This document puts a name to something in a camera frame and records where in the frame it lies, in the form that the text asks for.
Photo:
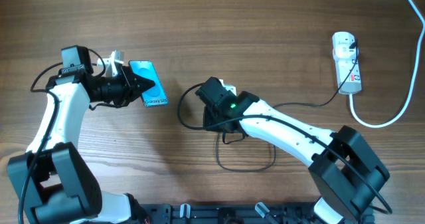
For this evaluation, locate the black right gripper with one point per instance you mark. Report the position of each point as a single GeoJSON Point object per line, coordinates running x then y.
{"type": "Point", "coordinates": [208, 121]}

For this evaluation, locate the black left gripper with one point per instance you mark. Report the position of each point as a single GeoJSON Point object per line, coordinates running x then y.
{"type": "Point", "coordinates": [131, 91]}

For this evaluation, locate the teal Galaxy smartphone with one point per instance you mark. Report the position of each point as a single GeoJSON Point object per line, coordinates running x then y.
{"type": "Point", "coordinates": [154, 94]}

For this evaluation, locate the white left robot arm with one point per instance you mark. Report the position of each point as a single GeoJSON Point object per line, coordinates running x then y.
{"type": "Point", "coordinates": [51, 180]}

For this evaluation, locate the white power strip socket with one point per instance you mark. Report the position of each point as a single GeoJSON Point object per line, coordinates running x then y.
{"type": "Point", "coordinates": [345, 54]}

